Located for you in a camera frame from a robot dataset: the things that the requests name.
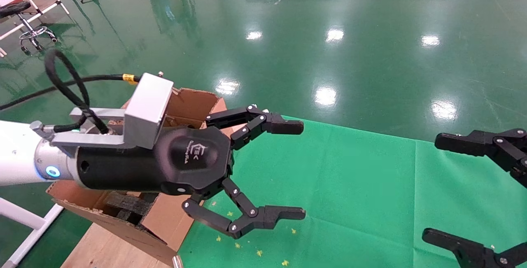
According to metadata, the large open cardboard carton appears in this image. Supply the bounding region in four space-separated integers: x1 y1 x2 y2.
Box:
46 88 228 266

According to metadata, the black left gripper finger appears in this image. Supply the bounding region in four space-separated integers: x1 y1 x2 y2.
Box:
205 104 304 150
182 177 306 238

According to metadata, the wooden board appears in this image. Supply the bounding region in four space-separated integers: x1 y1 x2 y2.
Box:
62 223 173 268

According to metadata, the black cable with yellow tag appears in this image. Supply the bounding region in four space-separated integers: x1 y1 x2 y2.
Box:
0 49 141 135

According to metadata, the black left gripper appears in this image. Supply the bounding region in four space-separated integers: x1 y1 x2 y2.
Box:
76 126 235 197

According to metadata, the black stool with chrome base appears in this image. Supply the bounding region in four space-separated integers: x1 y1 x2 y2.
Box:
0 1 58 56

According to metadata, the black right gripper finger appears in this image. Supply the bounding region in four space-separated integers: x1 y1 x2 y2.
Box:
434 129 527 188
422 228 527 268

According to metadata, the silver camera mounting bracket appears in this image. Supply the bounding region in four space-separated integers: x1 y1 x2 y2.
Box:
51 107 127 158

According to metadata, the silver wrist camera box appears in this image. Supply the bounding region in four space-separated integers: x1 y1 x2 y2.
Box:
124 72 175 150

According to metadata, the black foam block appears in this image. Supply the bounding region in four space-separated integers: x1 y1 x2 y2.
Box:
103 191 159 223

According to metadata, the green table cloth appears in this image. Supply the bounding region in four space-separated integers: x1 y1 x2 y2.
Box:
177 116 527 268

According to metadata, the white tube rack frame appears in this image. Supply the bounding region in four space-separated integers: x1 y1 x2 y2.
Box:
0 0 70 41

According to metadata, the white metal table frame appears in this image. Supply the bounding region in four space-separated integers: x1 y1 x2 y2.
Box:
0 197 64 268

